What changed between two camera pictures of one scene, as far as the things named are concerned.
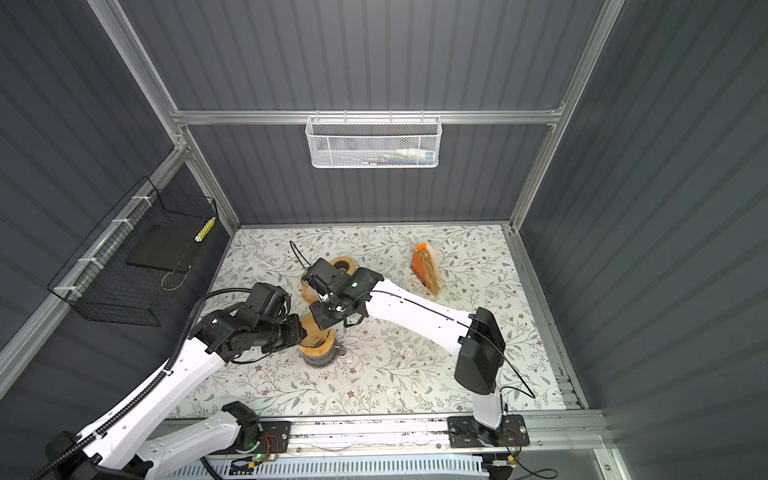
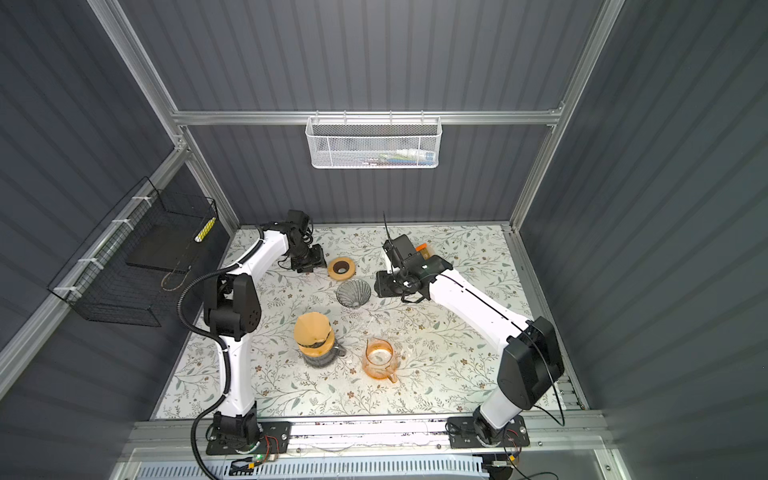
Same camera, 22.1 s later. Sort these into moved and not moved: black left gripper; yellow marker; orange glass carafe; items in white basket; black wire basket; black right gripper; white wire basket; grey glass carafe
Moved: black left gripper; orange glass carafe; black right gripper
Not moved: grey glass carafe; items in white basket; yellow marker; white wire basket; black wire basket
